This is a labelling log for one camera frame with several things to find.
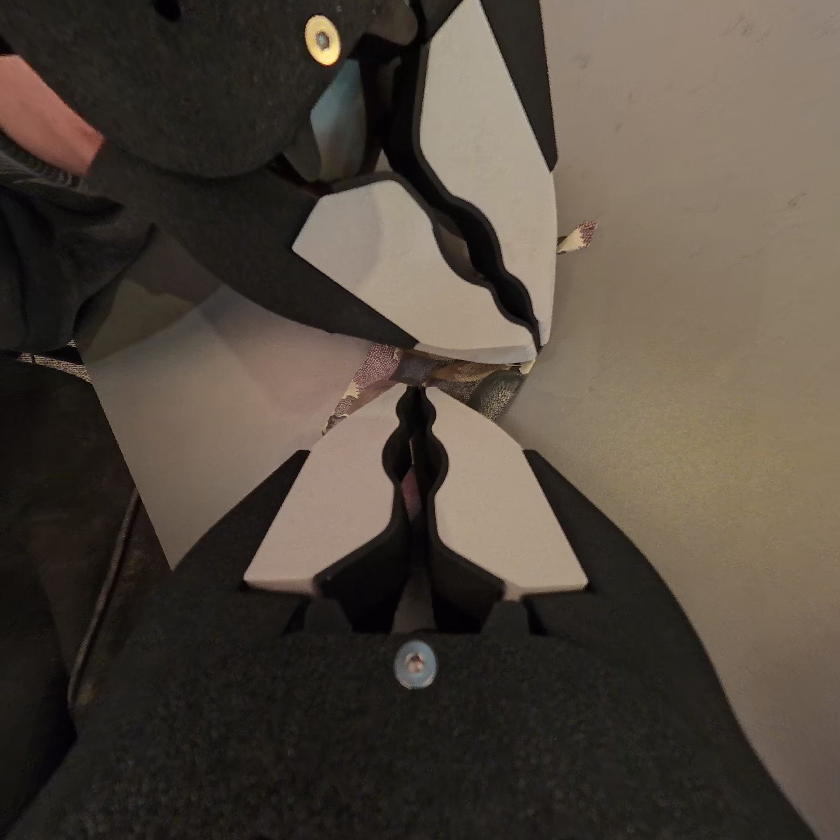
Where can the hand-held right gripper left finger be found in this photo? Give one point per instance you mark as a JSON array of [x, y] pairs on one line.
[[341, 505]]

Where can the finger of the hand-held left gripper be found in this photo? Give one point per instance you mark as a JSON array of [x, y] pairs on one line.
[[499, 164], [380, 262]]

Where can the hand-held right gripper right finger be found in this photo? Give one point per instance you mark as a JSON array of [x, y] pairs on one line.
[[499, 512]]

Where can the bird patterned origami paper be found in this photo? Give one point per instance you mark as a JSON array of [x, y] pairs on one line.
[[446, 377]]

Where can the person's left hand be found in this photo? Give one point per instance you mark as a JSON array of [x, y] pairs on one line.
[[46, 118]]

